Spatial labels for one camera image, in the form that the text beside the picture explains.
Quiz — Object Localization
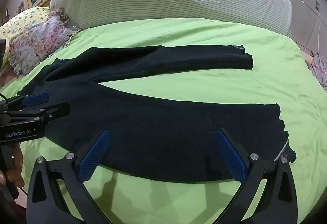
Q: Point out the green bed sheet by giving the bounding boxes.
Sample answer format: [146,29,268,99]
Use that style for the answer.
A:
[0,18,327,224]

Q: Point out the pink floral pillow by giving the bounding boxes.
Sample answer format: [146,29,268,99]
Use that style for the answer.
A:
[7,15,77,77]

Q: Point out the black pants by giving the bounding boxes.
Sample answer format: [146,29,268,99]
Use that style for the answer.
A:
[17,45,297,185]

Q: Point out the plaid cloth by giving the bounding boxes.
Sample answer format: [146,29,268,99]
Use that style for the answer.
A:
[309,51,327,92]

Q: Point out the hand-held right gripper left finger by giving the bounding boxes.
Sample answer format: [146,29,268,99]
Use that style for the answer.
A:
[27,129,111,224]

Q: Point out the yellow floral pillow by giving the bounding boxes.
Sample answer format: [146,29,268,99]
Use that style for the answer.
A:
[0,6,52,48]

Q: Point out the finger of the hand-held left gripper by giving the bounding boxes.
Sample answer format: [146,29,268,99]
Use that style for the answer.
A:
[7,102,71,125]
[0,93,50,113]

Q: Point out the white cable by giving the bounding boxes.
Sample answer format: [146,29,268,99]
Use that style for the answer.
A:
[316,9,323,54]

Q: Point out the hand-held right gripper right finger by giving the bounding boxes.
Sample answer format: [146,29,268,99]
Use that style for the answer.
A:
[214,128,298,224]

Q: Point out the person's left hand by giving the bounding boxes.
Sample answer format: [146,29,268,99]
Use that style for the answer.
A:
[0,143,25,189]

